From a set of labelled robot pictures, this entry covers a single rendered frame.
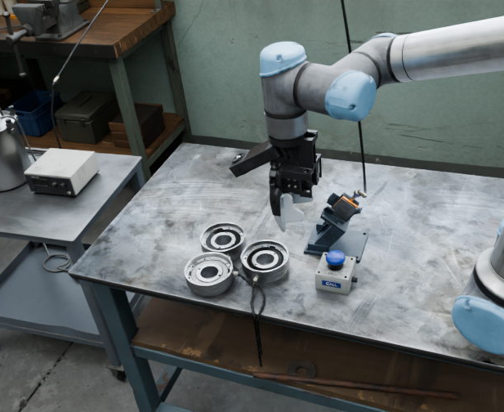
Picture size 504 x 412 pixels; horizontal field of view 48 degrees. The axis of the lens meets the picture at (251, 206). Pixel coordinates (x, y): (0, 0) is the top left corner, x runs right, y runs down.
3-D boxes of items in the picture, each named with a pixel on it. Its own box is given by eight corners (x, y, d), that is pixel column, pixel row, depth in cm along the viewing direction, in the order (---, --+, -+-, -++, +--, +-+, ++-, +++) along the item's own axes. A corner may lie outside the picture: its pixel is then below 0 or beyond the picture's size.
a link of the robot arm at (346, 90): (390, 58, 88) (330, 47, 94) (352, 86, 82) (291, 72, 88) (388, 104, 93) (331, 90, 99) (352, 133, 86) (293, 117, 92)
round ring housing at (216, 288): (185, 301, 120) (182, 287, 118) (189, 267, 128) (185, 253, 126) (234, 297, 120) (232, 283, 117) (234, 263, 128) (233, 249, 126)
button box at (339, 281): (314, 289, 119) (314, 272, 116) (323, 267, 124) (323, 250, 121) (353, 297, 116) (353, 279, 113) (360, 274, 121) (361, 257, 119)
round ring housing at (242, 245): (198, 241, 136) (196, 227, 133) (241, 230, 137) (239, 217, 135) (207, 269, 127) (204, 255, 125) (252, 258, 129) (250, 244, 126)
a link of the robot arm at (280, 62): (290, 61, 87) (247, 52, 91) (294, 125, 93) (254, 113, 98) (318, 43, 91) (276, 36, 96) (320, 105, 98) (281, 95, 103)
